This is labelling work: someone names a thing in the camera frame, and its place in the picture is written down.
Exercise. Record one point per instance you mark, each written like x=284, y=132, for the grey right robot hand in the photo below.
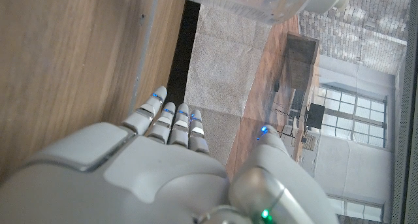
x=130, y=178

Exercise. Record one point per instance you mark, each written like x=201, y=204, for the clear hand sanitizer pump bottle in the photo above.
x=261, y=2

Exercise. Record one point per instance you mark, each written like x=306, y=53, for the printed room backdrop sheet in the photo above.
x=222, y=70

